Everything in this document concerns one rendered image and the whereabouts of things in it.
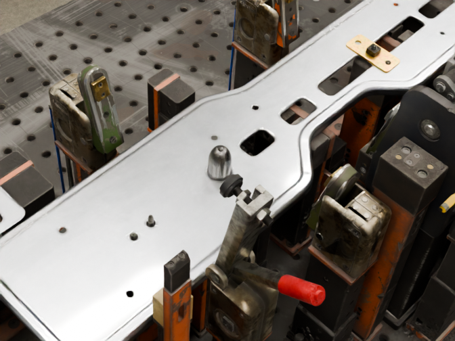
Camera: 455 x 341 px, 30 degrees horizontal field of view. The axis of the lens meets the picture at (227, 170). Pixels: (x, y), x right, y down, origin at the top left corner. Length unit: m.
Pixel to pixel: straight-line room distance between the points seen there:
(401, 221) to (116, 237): 0.36
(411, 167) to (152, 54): 0.82
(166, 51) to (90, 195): 0.67
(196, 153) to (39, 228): 0.24
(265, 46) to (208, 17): 0.46
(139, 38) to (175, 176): 0.67
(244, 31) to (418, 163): 0.47
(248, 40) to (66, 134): 0.35
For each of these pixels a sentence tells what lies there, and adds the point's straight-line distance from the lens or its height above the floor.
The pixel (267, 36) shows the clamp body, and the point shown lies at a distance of 1.36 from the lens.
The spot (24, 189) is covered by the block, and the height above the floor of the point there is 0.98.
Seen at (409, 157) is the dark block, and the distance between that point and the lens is 1.06.
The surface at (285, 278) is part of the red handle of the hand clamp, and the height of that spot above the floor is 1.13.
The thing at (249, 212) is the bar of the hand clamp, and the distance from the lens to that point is 0.86.
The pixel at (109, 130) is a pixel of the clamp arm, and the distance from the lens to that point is 1.19.
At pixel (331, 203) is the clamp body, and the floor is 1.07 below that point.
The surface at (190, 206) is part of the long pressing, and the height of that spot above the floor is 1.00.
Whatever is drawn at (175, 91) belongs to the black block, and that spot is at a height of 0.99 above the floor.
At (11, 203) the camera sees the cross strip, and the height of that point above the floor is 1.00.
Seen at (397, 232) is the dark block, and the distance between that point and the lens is 1.13.
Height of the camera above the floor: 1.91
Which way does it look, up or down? 52 degrees down
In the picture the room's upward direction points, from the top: 5 degrees clockwise
